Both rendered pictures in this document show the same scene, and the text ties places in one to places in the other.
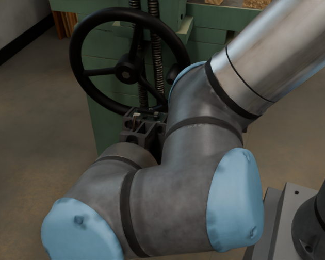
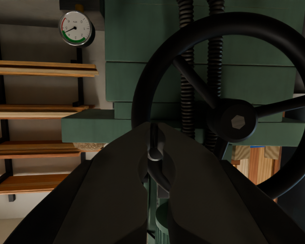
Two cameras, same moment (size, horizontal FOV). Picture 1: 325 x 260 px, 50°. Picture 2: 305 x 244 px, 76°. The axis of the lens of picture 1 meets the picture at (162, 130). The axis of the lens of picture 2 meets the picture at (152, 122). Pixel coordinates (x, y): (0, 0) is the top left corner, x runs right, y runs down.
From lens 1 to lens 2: 61 cm
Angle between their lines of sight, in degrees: 54
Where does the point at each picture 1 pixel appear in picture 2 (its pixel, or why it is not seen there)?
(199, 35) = not seen: hidden behind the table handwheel
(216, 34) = (124, 113)
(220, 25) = (121, 124)
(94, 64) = (278, 54)
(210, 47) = (129, 97)
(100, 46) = (263, 82)
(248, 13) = (95, 139)
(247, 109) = not seen: outside the picture
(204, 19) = not seen: hidden behind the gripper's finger
